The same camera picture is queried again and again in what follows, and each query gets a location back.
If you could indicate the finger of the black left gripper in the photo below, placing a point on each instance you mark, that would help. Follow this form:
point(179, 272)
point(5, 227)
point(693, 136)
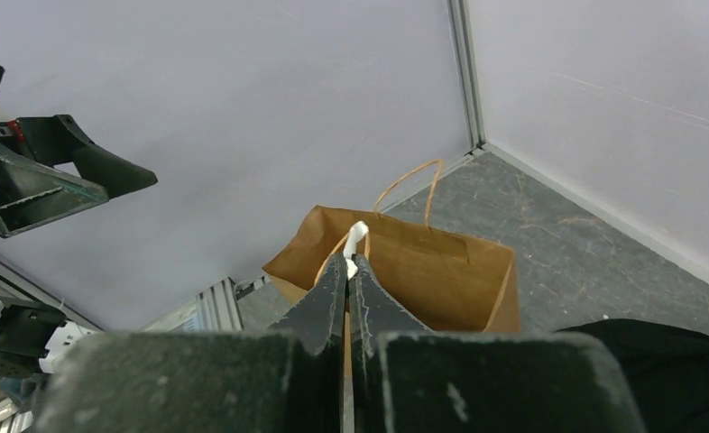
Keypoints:
point(58, 140)
point(33, 194)

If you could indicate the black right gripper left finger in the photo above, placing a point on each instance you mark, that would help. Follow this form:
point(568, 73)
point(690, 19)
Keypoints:
point(287, 378)

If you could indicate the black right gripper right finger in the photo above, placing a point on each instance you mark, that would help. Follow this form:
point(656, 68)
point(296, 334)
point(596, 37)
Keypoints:
point(408, 378)

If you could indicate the brown paper bag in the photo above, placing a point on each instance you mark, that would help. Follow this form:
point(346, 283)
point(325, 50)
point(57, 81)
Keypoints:
point(447, 280)

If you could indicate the white paper-wrapped straw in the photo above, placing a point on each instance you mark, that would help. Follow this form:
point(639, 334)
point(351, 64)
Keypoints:
point(358, 232)

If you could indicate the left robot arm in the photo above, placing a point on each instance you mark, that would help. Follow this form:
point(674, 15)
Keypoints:
point(34, 335)

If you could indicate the black cloth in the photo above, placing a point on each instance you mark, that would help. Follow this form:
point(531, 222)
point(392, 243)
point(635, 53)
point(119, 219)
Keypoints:
point(666, 367)

